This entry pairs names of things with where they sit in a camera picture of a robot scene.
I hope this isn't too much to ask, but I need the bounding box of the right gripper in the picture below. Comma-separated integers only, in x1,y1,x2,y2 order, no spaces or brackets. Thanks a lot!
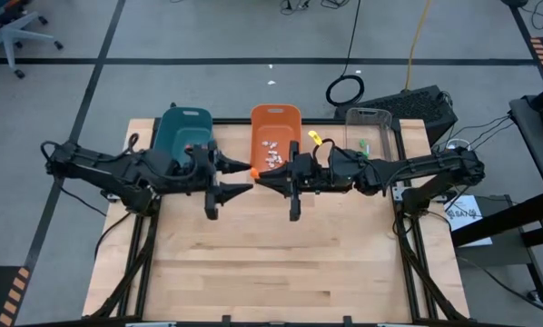
255,140,362,223

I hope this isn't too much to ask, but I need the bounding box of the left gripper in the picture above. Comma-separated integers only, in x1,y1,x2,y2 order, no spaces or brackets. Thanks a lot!
175,139,255,222

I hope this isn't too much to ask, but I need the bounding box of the orange plastic bin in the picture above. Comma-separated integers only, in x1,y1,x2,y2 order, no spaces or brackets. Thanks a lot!
248,103,303,179

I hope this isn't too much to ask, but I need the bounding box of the teal plastic bin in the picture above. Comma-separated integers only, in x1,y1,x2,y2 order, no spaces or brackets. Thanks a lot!
153,105,214,167

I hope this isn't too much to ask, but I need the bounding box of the clear plastic bin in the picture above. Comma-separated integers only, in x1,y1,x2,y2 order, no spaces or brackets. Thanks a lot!
343,107,398,161

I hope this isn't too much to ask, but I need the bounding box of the black mesh computer case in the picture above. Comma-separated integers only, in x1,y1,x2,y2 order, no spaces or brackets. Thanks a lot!
333,84,459,147

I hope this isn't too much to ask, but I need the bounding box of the white printed paper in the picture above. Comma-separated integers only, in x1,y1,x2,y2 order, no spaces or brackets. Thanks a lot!
442,194,494,249

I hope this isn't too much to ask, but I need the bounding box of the black side stand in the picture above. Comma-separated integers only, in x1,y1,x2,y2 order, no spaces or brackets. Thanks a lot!
449,191,543,304

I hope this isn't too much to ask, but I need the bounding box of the black desk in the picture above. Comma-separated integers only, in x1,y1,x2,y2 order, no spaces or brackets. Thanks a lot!
508,79,543,214

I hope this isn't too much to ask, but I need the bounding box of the grey office chair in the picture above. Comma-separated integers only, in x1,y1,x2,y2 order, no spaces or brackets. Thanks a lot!
0,0,64,80

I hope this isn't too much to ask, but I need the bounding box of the black table frame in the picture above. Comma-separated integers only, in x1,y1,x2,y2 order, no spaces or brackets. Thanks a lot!
89,116,470,327

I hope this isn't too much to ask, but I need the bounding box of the black coiled cable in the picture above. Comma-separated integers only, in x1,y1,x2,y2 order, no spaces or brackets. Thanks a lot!
324,0,366,108

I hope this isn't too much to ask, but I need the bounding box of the black cable bundle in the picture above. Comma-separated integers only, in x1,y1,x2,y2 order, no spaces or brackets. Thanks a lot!
279,0,341,11

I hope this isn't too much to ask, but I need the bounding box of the yellow cable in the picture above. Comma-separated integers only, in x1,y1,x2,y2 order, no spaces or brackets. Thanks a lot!
403,0,432,91

